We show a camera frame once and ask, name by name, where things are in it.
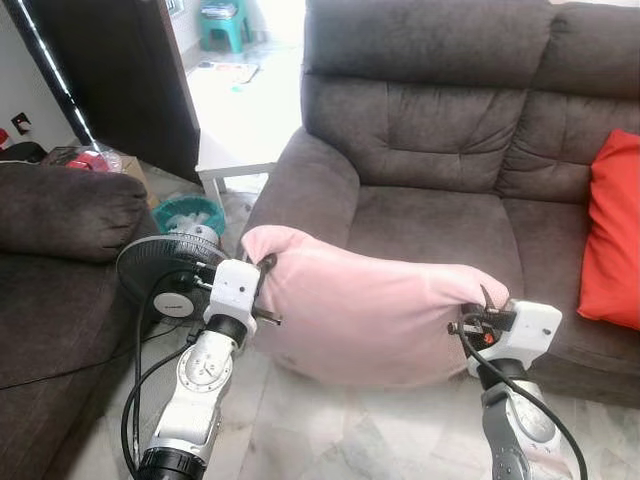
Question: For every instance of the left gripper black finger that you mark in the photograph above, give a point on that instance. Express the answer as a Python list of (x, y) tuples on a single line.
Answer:
[(265, 278)]

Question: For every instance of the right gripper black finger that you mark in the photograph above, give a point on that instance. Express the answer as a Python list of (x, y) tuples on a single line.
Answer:
[(489, 303)]

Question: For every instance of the pink cat-face pillow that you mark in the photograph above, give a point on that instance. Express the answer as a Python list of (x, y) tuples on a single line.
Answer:
[(370, 310)]

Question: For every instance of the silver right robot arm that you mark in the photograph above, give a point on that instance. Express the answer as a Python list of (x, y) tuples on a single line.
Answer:
[(520, 430)]

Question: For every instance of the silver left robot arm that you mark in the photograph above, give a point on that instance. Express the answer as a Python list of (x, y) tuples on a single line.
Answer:
[(200, 390)]

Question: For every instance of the black floor fan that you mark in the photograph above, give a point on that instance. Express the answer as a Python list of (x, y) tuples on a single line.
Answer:
[(165, 265)]

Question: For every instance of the grey-brown fabric sofa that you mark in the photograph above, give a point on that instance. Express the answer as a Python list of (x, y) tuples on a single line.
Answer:
[(430, 130)]

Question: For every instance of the patterned floor mat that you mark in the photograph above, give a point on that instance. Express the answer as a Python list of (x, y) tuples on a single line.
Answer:
[(228, 73)]

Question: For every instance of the teal plastic basket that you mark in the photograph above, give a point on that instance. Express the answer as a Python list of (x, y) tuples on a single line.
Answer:
[(190, 212)]

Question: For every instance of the white side table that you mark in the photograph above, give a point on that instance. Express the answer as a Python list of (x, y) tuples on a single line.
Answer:
[(240, 155)]

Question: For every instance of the red cushion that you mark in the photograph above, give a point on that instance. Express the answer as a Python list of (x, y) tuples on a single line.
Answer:
[(615, 230)]

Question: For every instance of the brown cardboard box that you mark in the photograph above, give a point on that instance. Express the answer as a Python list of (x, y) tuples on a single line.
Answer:
[(132, 172)]

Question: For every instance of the dark brown fabric armchair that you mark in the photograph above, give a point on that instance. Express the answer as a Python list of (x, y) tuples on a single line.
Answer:
[(50, 300)]

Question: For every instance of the red package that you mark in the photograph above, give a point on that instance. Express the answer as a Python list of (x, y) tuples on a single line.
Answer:
[(88, 160)]

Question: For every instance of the dark wooden door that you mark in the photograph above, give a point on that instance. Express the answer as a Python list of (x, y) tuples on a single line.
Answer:
[(120, 80)]

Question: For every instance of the teal plastic stool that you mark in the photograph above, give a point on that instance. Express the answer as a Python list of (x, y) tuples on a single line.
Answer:
[(225, 30)]

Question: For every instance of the shiny metal strip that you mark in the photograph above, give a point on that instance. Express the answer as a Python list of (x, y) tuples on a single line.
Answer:
[(58, 70)]

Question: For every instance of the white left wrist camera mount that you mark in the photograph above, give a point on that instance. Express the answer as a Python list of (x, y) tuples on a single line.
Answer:
[(232, 290)]

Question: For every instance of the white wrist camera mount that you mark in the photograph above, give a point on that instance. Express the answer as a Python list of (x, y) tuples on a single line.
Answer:
[(530, 332), (232, 290)]

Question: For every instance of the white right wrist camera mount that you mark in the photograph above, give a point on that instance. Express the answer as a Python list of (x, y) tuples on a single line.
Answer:
[(530, 332)]

